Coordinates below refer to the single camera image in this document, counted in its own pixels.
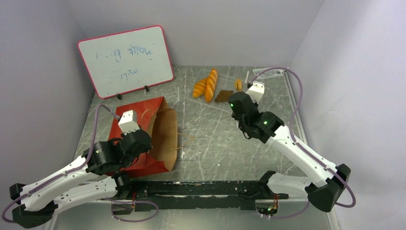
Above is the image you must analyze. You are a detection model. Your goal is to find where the yellow bread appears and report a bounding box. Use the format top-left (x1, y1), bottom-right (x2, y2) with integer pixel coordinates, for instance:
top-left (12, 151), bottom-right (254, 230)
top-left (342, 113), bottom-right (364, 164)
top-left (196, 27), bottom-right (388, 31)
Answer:
top-left (234, 79), bottom-right (243, 92)

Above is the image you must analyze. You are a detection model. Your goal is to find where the round brown bread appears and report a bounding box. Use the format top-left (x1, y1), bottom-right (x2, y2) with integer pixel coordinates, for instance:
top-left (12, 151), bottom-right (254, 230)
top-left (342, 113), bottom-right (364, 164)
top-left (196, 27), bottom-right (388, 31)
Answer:
top-left (214, 90), bottom-right (234, 103)

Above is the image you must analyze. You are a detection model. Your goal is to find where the red paper bag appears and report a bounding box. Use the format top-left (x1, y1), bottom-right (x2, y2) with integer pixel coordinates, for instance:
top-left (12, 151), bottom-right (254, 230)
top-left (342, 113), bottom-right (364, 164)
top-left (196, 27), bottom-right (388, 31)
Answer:
top-left (115, 96), bottom-right (181, 178)

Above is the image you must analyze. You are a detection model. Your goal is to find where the long orange baguette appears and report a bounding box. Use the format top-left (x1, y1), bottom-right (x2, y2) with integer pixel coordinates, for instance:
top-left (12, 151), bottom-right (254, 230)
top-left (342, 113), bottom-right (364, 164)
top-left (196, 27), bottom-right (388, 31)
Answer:
top-left (204, 69), bottom-right (218, 103)

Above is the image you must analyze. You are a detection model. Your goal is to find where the small striped orange croissant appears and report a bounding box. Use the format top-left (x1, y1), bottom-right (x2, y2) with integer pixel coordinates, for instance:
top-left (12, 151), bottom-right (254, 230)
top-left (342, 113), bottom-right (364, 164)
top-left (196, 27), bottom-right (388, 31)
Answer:
top-left (192, 78), bottom-right (207, 98)

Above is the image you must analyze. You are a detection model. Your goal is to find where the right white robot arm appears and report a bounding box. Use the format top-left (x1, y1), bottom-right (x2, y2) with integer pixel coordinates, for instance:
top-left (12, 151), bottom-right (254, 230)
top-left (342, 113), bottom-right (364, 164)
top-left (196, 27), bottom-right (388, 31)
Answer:
top-left (228, 92), bottom-right (351, 212)

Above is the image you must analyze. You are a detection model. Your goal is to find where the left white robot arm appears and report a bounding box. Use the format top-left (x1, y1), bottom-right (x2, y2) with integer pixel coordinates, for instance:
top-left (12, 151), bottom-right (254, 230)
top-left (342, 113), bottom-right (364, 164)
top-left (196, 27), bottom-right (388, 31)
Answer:
top-left (1, 129), bottom-right (152, 229)

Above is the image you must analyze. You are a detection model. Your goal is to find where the white marker pen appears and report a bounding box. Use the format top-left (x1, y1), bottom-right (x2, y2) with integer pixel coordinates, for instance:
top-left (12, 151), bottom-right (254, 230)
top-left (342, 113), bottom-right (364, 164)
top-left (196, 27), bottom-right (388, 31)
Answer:
top-left (244, 71), bottom-right (249, 83)

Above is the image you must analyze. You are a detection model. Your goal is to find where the small white card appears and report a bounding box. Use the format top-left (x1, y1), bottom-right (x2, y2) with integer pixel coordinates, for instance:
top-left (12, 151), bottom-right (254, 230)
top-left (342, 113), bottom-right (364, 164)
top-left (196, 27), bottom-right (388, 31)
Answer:
top-left (252, 68), bottom-right (284, 80)

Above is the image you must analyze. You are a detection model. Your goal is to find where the red framed whiteboard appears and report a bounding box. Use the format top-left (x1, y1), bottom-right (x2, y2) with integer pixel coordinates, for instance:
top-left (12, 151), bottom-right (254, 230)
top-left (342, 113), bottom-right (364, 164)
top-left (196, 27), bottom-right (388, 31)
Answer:
top-left (77, 25), bottom-right (175, 99)

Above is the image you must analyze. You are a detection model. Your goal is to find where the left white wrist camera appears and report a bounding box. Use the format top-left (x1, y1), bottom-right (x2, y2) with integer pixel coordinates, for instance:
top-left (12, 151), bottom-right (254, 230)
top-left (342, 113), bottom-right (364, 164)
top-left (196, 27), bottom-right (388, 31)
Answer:
top-left (118, 110), bottom-right (140, 135)

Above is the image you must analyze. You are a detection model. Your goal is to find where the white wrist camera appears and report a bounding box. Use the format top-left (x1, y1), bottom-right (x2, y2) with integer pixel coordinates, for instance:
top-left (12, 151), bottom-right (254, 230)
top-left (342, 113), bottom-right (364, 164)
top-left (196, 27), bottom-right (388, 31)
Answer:
top-left (246, 81), bottom-right (265, 104)
top-left (118, 110), bottom-right (140, 135)

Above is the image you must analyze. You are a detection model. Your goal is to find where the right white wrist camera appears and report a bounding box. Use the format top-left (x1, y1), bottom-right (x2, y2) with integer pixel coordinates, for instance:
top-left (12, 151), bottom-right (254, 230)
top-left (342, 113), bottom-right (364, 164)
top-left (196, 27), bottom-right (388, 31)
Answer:
top-left (246, 81), bottom-right (265, 104)

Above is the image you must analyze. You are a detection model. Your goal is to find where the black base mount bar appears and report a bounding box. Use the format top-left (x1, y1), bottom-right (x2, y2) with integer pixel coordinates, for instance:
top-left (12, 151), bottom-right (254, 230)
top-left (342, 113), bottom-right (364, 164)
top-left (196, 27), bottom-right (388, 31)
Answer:
top-left (114, 171), bottom-right (289, 211)

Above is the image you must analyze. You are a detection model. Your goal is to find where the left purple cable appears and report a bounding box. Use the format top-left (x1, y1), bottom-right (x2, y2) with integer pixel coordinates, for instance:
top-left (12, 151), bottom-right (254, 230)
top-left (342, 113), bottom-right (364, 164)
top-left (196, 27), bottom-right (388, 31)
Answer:
top-left (0, 104), bottom-right (160, 223)

